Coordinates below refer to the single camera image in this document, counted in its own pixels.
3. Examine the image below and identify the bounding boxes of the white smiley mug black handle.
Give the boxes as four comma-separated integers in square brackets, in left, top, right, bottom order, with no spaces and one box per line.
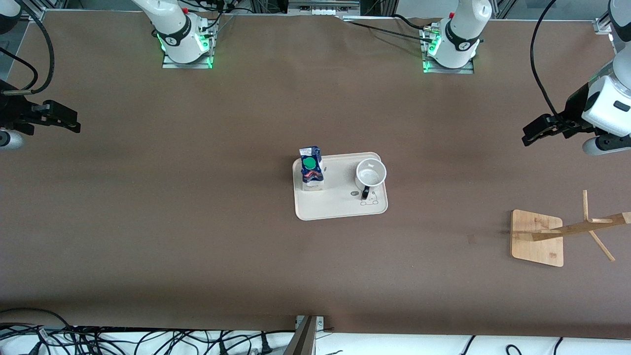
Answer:
[355,158,387,200]

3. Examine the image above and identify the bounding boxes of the blue white milk carton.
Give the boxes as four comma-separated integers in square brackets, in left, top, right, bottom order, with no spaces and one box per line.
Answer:
[299,146,326,192]

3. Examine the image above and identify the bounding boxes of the beige rabbit print tray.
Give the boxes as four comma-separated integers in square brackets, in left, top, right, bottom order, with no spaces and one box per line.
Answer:
[292,152,388,221]

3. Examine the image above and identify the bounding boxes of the wooden mug tree stand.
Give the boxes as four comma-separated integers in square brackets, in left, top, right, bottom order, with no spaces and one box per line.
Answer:
[510,190,631,268]

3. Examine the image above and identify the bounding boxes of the grey power strip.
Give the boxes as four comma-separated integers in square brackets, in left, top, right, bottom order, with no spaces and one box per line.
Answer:
[287,0,360,16]

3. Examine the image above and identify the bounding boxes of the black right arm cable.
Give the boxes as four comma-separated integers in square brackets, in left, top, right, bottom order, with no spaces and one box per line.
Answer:
[0,0,55,97]

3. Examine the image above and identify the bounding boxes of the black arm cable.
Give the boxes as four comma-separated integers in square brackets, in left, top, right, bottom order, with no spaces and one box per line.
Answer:
[0,0,55,97]
[530,0,565,121]

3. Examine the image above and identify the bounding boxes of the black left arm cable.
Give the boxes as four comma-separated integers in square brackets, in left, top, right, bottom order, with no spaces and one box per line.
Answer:
[530,0,565,121]

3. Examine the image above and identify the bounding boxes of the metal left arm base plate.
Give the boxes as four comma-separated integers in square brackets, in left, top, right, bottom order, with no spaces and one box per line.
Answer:
[421,27,475,74]

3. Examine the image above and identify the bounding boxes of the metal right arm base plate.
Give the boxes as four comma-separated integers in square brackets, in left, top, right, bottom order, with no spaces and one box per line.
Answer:
[162,20,217,69]

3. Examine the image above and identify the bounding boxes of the short black base cable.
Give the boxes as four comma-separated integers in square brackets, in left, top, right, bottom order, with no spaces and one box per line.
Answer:
[392,14,439,28]

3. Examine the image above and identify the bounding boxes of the long black base cable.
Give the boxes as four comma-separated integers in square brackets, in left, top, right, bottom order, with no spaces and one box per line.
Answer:
[340,20,437,42]

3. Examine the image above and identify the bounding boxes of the black arched floor cable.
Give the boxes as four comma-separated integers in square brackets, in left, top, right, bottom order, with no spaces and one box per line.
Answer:
[0,308,74,341]

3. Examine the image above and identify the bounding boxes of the black cable with plug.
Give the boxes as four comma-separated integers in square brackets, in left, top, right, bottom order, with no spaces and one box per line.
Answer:
[217,329,273,355]

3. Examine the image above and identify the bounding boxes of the aluminium frame post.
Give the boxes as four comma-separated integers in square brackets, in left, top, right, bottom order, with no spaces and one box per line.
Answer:
[283,316,318,355]

